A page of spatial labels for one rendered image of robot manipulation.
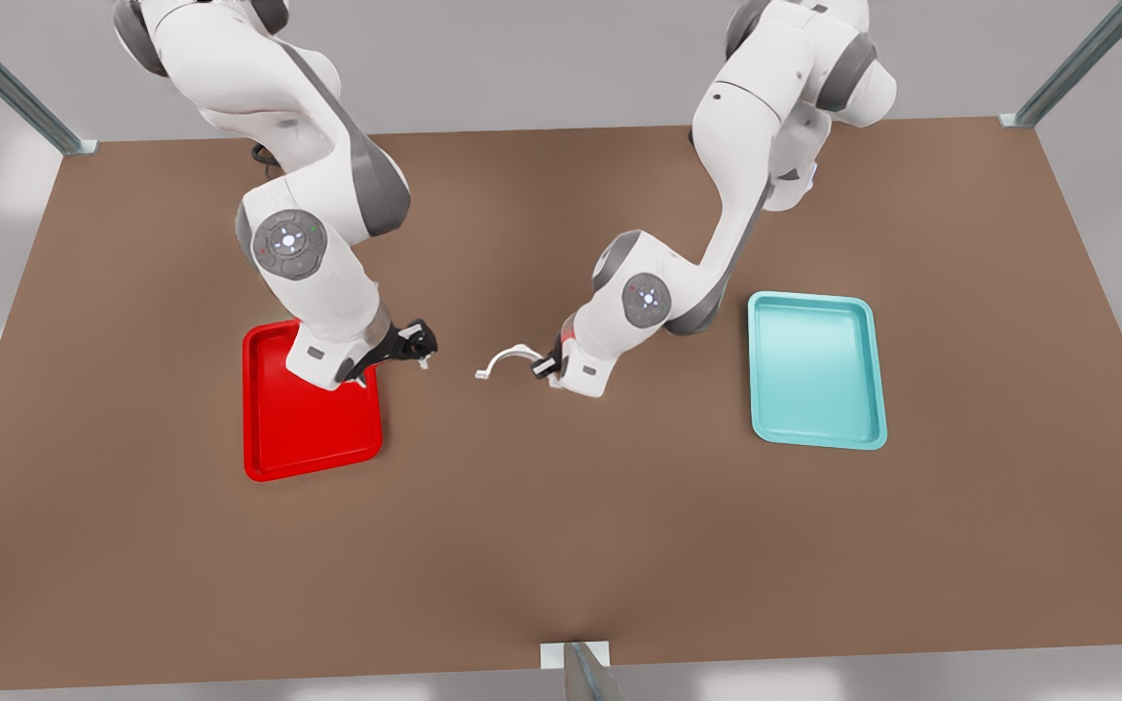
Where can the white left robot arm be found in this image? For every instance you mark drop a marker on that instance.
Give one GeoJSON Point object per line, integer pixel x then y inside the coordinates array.
{"type": "Point", "coordinates": [746, 166]}

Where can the silver frame post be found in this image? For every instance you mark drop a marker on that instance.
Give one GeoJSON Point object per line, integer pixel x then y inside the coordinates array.
{"type": "Point", "coordinates": [1072, 68]}
{"type": "Point", "coordinates": [580, 672]}
{"type": "Point", "coordinates": [11, 88]}

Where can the white drainage pipe clamp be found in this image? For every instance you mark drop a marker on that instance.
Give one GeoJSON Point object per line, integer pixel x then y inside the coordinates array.
{"type": "Point", "coordinates": [507, 357]}

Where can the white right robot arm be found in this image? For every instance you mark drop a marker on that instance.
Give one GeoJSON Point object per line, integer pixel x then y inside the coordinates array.
{"type": "Point", "coordinates": [327, 282]}

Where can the red plastic tray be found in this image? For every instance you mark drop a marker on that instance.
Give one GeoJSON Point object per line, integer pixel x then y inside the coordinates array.
{"type": "Point", "coordinates": [303, 419]}

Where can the teal plastic tray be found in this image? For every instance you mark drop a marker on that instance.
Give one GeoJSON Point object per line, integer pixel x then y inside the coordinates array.
{"type": "Point", "coordinates": [817, 372]}

